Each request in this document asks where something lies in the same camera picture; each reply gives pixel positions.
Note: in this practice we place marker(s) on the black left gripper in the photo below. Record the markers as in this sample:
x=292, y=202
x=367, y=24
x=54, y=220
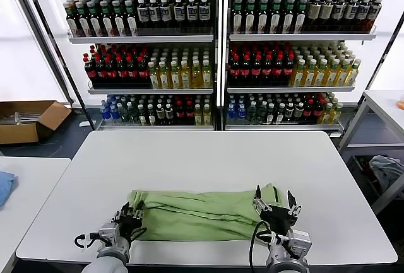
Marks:
x=129, y=227

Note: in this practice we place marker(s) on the grey diagonal frame pole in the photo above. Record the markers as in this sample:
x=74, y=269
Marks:
x=40, y=33

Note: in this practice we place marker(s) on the dark bottle beige label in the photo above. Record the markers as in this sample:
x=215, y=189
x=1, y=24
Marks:
x=351, y=11
x=314, y=13
x=326, y=13

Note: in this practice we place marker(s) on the grey crumpled cloth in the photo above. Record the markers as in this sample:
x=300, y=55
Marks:
x=385, y=169

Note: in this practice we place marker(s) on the white shelf rack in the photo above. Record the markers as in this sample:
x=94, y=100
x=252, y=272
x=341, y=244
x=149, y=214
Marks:
x=300, y=37
x=142, y=38

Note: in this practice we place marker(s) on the white side table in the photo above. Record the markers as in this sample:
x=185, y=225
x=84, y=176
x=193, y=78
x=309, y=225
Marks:
x=38, y=178

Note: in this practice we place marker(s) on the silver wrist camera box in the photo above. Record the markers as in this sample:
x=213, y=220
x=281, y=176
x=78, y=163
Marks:
x=300, y=240
x=109, y=230

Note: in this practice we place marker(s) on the dark bottle white label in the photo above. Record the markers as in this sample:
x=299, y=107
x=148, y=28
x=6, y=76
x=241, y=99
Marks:
x=374, y=10
x=192, y=12
x=166, y=13
x=338, y=12
x=179, y=13
x=143, y=14
x=204, y=12
x=154, y=13
x=363, y=11

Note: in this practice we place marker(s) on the black diagonal frame pole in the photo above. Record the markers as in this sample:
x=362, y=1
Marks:
x=57, y=49
x=386, y=49

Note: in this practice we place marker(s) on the grey frame side table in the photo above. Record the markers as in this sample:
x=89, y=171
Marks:
x=383, y=102

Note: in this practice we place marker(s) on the metal rods bundle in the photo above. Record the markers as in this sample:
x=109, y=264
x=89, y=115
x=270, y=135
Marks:
x=19, y=118

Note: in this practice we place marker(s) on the dark bottle green cap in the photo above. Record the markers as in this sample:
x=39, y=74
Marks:
x=72, y=20
x=83, y=20
x=288, y=16
x=95, y=20
x=119, y=19
x=131, y=19
x=238, y=16
x=262, y=16
x=275, y=16
x=107, y=20
x=250, y=16
x=300, y=16

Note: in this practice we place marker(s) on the white paper scrap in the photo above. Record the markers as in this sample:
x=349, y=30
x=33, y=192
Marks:
x=84, y=124

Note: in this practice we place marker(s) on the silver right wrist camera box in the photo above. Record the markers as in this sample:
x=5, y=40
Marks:
x=300, y=240

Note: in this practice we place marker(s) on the orange object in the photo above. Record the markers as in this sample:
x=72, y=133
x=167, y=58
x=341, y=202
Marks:
x=401, y=104

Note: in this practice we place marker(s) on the dark bottle white cap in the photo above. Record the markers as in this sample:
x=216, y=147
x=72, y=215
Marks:
x=279, y=114
x=270, y=114
x=142, y=116
x=151, y=116

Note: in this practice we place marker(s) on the green polo shirt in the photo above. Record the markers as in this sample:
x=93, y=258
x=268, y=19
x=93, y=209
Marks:
x=195, y=213

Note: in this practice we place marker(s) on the brown cardboard box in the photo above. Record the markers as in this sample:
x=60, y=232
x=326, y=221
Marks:
x=22, y=132

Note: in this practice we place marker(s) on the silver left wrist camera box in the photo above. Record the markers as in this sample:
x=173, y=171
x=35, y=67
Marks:
x=109, y=230

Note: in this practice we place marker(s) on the black storage crate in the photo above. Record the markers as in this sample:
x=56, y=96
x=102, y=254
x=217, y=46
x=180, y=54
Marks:
x=360, y=172

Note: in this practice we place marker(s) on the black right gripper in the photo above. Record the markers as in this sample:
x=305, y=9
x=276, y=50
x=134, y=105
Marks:
x=281, y=219

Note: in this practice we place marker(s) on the dark bottle grey label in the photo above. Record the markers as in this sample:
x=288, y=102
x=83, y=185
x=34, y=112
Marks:
x=160, y=115
x=289, y=113
x=169, y=115
x=299, y=112

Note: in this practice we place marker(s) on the blue folded cloth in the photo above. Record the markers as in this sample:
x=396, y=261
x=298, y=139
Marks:
x=6, y=188

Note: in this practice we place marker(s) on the yellow juice bottle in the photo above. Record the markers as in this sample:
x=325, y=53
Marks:
x=196, y=76
x=154, y=77
x=330, y=76
x=353, y=75
x=309, y=76
x=320, y=76
x=207, y=76
x=175, y=77
x=342, y=75
x=336, y=114
x=326, y=114
x=297, y=76
x=186, y=77
x=164, y=77
x=198, y=116
x=207, y=116

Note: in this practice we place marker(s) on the blue drink bottle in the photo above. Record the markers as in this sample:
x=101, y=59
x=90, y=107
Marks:
x=231, y=114
x=105, y=112
x=115, y=113
x=241, y=114

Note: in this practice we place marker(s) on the cola bottle red cap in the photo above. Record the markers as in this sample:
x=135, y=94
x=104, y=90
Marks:
x=245, y=72
x=189, y=114
x=132, y=72
x=101, y=72
x=288, y=70
x=235, y=72
x=267, y=72
x=111, y=72
x=143, y=72
x=278, y=71
x=180, y=114
x=308, y=112
x=257, y=72
x=90, y=72
x=317, y=112
x=122, y=72

